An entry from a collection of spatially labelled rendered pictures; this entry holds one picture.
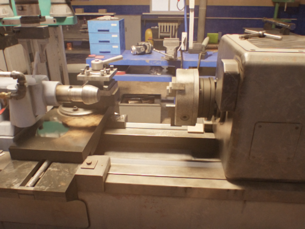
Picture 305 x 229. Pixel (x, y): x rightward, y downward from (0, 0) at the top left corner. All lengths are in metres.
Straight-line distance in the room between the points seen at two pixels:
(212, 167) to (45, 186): 0.67
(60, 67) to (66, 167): 1.46
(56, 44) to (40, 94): 1.22
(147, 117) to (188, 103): 2.24
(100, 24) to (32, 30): 1.97
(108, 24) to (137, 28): 4.74
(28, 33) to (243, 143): 0.96
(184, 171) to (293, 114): 0.46
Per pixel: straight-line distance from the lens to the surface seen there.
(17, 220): 1.43
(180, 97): 1.02
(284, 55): 0.93
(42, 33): 1.17
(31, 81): 1.19
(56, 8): 2.14
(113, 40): 3.10
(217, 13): 8.22
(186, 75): 1.06
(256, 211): 1.20
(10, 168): 1.18
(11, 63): 6.06
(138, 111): 3.21
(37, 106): 1.22
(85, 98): 1.16
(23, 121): 1.22
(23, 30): 1.21
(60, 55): 2.40
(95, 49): 3.17
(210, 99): 1.07
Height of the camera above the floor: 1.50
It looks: 25 degrees down
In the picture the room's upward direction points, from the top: straight up
